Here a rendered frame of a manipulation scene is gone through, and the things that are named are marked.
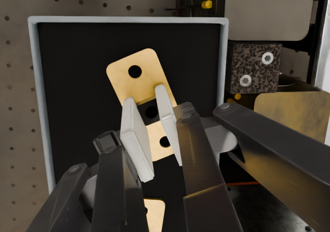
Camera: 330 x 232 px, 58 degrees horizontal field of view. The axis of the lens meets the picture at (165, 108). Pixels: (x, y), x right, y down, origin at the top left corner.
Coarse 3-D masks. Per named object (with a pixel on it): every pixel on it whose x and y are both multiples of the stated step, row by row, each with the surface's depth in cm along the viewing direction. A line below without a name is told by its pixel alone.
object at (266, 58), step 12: (228, 48) 30; (240, 48) 28; (252, 48) 29; (264, 48) 29; (276, 48) 29; (228, 60) 30; (240, 60) 29; (252, 60) 29; (264, 60) 29; (276, 60) 29; (228, 72) 30; (240, 72) 29; (252, 72) 29; (264, 72) 29; (276, 72) 30; (228, 84) 30; (240, 84) 30; (252, 84) 30; (264, 84) 30; (276, 84) 30
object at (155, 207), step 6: (144, 198) 25; (150, 198) 25; (156, 198) 26; (150, 204) 25; (156, 204) 25; (162, 204) 25; (150, 210) 26; (156, 210) 26; (162, 210) 26; (150, 216) 26; (156, 216) 26; (162, 216) 26; (150, 222) 26; (156, 222) 26; (162, 222) 26; (150, 228) 26; (156, 228) 26
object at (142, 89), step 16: (112, 64) 21; (128, 64) 21; (144, 64) 21; (160, 64) 21; (112, 80) 21; (128, 80) 22; (144, 80) 22; (160, 80) 22; (128, 96) 22; (144, 96) 22; (144, 112) 21; (160, 128) 23; (160, 144) 24
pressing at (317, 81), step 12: (324, 0) 38; (324, 12) 38; (324, 24) 38; (324, 36) 39; (312, 48) 40; (324, 48) 39; (312, 60) 40; (324, 60) 40; (312, 72) 41; (324, 72) 40; (312, 84) 41; (324, 84) 41
